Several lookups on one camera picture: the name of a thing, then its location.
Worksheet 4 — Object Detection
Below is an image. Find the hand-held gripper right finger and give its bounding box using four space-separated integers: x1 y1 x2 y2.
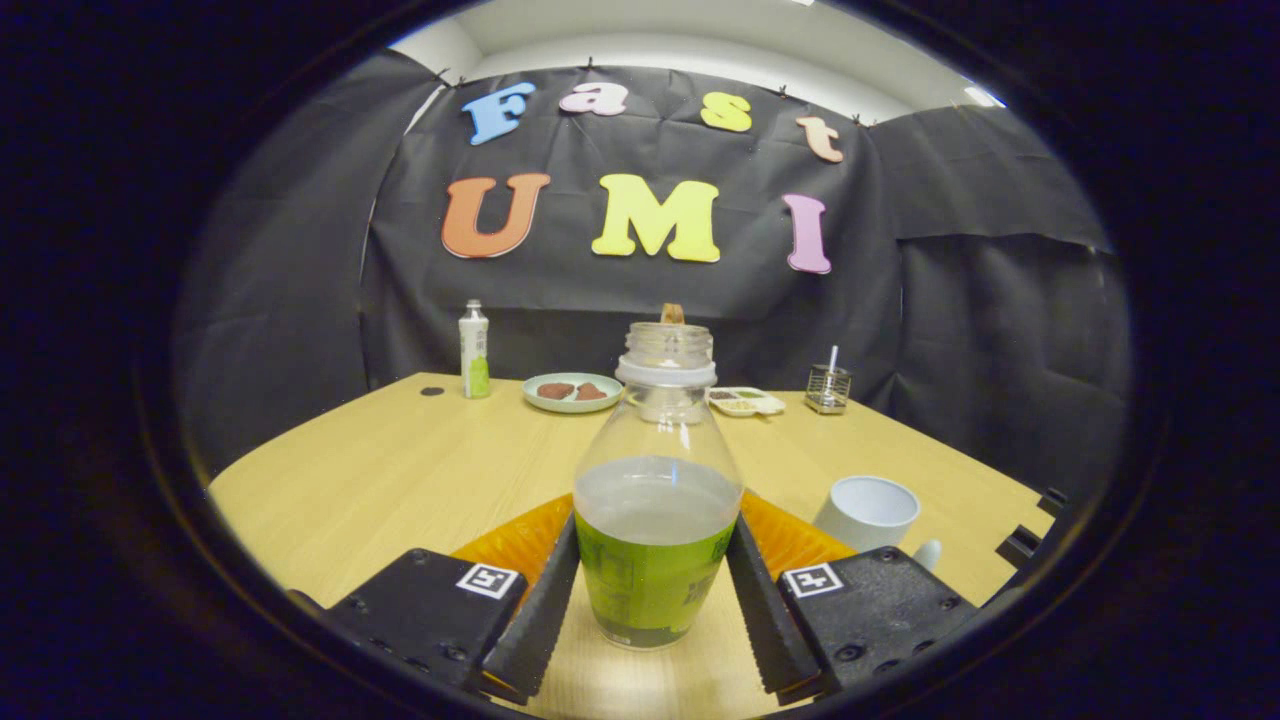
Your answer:
725 490 986 706

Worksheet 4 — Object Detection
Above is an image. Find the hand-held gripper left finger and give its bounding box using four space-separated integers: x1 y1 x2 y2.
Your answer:
290 492 582 706

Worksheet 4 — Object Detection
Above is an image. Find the clear juice bottle green label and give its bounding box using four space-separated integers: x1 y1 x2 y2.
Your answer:
573 321 746 651

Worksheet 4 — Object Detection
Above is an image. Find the pale blue cup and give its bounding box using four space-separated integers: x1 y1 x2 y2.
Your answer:
812 475 943 573

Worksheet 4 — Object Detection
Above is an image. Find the slim white green bottle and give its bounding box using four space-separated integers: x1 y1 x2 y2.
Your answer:
458 299 492 400

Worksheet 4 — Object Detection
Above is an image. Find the wooden table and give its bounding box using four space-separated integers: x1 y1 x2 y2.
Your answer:
207 372 1056 720

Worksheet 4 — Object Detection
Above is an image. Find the pale green plate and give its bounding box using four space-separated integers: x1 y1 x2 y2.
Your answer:
522 372 625 414

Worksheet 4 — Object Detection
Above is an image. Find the white divided dish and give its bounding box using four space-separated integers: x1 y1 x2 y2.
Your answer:
706 386 787 418

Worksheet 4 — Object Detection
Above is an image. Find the black backdrop cloth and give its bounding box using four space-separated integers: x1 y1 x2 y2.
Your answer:
175 50 1136 501

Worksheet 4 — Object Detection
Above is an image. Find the wire mesh holder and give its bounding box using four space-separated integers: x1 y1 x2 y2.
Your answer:
805 364 853 415

